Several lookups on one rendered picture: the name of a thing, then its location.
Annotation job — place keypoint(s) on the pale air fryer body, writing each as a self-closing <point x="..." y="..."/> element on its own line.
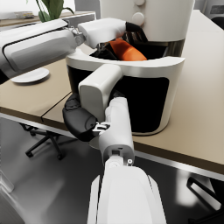
<point x="166" y="20"/>

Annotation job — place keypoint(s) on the pale air fryer drawer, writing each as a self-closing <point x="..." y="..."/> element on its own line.
<point x="151" y="93"/>

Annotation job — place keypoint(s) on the green potted plant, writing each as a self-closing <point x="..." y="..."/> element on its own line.
<point x="52" y="8"/>

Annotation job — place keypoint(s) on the black office chair base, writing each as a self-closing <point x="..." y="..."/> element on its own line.
<point x="46" y="140"/>
<point x="207" y="195"/>

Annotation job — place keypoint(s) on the wooden background desk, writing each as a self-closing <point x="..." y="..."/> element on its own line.
<point x="78" y="17"/>

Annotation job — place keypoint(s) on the orange carrot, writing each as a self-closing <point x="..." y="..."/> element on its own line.
<point x="127" y="51"/>

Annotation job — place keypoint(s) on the white round plate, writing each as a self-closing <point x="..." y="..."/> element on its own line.
<point x="30" y="76"/>

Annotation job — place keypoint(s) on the stack of books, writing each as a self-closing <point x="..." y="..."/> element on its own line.
<point x="24" y="14"/>

